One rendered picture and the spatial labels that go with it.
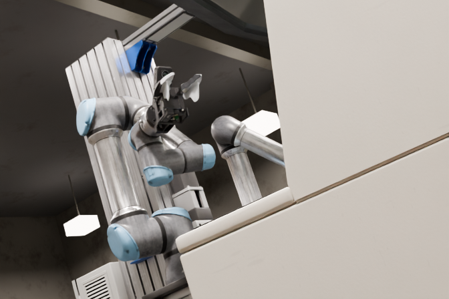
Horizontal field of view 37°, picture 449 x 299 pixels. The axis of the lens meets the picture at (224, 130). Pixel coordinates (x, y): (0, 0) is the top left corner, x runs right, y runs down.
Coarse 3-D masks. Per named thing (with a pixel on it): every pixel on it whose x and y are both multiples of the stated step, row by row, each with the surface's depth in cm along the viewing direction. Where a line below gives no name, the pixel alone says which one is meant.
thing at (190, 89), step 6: (192, 78) 173; (198, 78) 171; (186, 84) 175; (192, 84) 174; (198, 84) 173; (186, 90) 176; (192, 90) 174; (198, 90) 173; (186, 96) 176; (192, 96) 174; (198, 96) 172
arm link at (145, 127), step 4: (144, 112) 185; (144, 116) 184; (140, 120) 185; (144, 120) 184; (140, 124) 186; (144, 124) 184; (148, 124) 183; (160, 124) 184; (144, 128) 185; (148, 128) 184; (152, 128) 183; (148, 132) 185; (152, 132) 185
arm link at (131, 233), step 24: (120, 96) 222; (96, 120) 212; (120, 120) 217; (96, 144) 213; (120, 144) 214; (120, 168) 209; (120, 192) 206; (120, 216) 203; (144, 216) 205; (120, 240) 199; (144, 240) 201
